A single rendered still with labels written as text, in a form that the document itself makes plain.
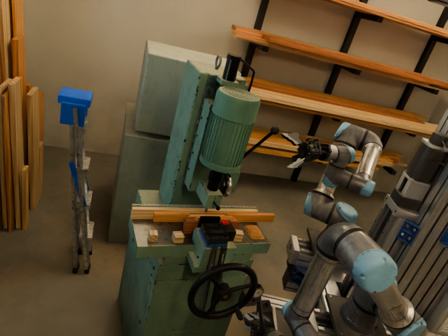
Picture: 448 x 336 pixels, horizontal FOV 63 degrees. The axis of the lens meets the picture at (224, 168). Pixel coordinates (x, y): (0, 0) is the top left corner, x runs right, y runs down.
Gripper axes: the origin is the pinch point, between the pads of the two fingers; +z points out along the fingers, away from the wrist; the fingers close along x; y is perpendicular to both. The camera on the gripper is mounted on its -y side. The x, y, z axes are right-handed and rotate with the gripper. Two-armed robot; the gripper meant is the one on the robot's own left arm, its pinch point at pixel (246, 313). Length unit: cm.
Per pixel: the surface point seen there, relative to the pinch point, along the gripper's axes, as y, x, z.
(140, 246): -23.7, -41.9, 12.6
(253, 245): -24.5, 8.3, 13.4
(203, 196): -44, -15, 19
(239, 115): -76, -14, -8
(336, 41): -212, 178, 171
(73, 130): -72, -68, 82
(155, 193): -42, -25, 64
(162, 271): -12.3, -30.3, 19.3
